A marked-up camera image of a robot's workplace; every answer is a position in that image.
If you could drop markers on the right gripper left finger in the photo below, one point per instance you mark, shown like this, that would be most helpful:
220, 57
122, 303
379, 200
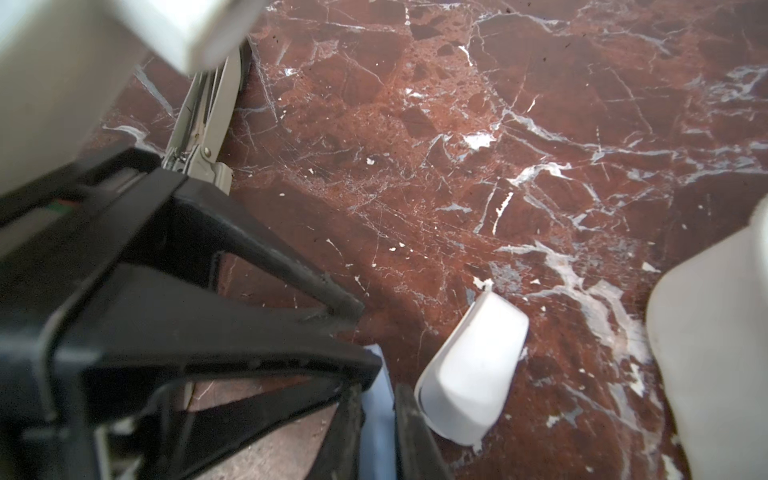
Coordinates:
338, 456

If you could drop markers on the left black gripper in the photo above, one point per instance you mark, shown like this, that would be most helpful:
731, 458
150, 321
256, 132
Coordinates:
84, 343

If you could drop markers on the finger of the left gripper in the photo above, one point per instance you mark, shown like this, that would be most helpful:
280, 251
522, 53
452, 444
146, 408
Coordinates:
206, 224

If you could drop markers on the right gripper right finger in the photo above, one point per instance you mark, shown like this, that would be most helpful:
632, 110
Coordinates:
417, 454

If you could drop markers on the small blue stapler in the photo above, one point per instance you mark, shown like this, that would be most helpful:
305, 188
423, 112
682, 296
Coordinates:
377, 459

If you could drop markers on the small white stapler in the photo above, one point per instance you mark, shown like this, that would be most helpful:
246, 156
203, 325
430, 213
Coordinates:
462, 391

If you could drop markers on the beige black long stapler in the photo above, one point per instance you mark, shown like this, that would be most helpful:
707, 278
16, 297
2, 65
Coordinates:
204, 120

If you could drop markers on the white oval tray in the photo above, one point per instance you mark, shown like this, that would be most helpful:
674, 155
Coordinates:
707, 327

